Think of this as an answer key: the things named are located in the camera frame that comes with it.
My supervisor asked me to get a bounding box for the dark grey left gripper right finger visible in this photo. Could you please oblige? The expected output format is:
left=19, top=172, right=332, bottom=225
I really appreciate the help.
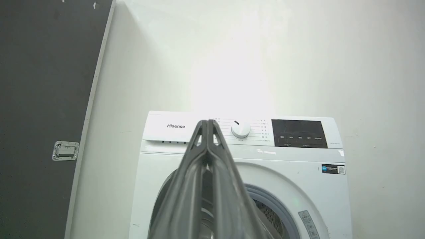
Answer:
left=207, top=119, right=273, bottom=239

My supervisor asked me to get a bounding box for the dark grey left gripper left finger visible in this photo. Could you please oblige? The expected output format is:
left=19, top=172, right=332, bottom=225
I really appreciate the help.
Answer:
left=146, top=120, right=209, bottom=239

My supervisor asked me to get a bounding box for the washing machine door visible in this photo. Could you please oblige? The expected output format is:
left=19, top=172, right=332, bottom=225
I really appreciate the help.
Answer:
left=148, top=169, right=180, bottom=239

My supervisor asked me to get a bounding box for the white Hisense washing machine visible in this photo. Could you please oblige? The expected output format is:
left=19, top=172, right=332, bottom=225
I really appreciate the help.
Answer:
left=129, top=111, right=353, bottom=239

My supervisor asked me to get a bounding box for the white round program dial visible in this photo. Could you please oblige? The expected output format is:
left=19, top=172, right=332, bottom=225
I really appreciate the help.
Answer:
left=231, top=121, right=251, bottom=139

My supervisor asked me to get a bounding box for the grey warning label sticker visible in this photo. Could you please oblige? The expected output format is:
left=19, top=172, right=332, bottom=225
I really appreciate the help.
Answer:
left=298, top=210, right=321, bottom=239

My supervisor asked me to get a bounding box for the black control display panel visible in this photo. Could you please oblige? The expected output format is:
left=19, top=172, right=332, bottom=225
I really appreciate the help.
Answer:
left=271, top=119, right=328, bottom=148

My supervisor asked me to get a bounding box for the black QR code sticker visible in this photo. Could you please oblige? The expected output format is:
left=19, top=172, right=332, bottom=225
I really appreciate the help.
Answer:
left=321, top=164, right=346, bottom=175

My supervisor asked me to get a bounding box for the dark grey flight case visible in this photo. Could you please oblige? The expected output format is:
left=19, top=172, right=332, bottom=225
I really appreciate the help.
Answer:
left=0, top=0, right=116, bottom=239

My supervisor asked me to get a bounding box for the recessed metal case handle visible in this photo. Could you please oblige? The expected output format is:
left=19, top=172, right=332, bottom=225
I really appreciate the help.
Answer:
left=52, top=141, right=80, bottom=161

